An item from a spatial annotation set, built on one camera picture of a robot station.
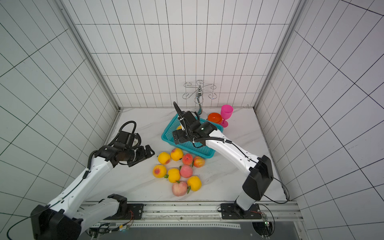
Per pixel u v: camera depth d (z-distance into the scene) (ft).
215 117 3.58
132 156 2.14
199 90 2.96
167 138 3.13
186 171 2.66
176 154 2.86
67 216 1.26
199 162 2.78
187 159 2.79
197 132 1.73
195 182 2.54
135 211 2.41
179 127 3.21
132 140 2.11
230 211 2.35
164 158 2.82
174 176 2.62
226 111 3.21
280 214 2.38
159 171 2.64
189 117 1.84
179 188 2.43
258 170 1.39
